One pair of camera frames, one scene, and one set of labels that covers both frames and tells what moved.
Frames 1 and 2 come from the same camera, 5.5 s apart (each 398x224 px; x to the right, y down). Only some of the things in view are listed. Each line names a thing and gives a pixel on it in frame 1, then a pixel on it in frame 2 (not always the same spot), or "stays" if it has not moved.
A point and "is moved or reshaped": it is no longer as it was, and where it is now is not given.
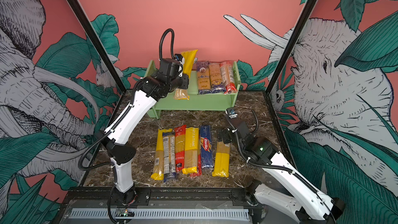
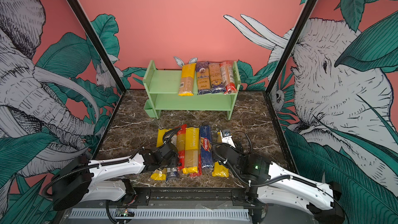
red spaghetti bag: (180, 133) stays
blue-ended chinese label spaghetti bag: (215, 79) stays
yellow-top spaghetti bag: (188, 57) is moved or reshaped
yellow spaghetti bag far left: (158, 169) stays
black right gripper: (226, 131) to (217, 150)
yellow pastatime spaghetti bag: (192, 141) stays
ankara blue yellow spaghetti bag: (204, 84) stays
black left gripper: (185, 79) to (174, 162)
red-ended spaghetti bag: (227, 71) stays
